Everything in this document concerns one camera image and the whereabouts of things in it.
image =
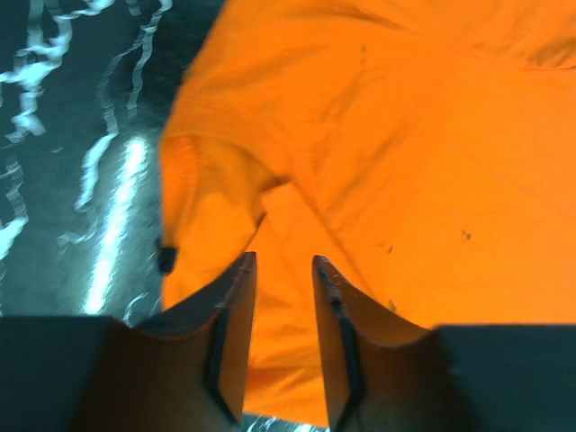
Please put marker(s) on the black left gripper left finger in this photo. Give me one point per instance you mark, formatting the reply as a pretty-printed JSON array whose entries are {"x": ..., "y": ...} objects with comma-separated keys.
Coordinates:
[{"x": 184, "y": 369}]

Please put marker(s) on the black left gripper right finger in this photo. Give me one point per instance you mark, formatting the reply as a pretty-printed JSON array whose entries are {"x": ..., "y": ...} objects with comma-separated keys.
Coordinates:
[{"x": 384, "y": 373}]

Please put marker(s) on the orange t-shirt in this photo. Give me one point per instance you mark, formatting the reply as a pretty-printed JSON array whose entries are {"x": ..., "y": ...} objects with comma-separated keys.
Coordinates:
[{"x": 426, "y": 148}]

